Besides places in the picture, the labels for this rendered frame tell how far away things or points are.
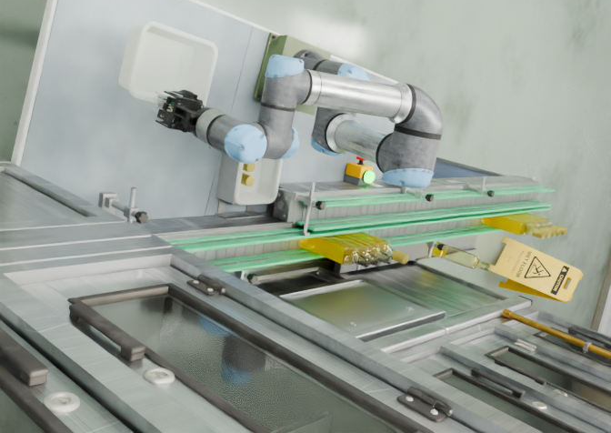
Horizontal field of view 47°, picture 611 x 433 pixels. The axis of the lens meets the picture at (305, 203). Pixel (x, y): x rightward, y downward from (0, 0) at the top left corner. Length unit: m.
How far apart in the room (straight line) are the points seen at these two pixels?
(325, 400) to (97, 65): 1.22
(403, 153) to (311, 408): 0.97
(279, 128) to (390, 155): 0.35
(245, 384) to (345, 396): 0.12
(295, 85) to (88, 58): 0.58
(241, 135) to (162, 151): 0.63
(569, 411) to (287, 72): 1.09
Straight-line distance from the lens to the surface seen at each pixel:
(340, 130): 1.99
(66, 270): 1.13
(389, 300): 2.28
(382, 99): 1.62
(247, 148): 1.42
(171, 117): 1.56
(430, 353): 2.05
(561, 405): 1.96
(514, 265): 5.54
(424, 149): 1.70
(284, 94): 1.49
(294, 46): 2.17
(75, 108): 1.85
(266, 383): 0.88
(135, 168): 1.98
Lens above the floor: 2.35
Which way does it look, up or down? 40 degrees down
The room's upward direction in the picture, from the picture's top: 110 degrees clockwise
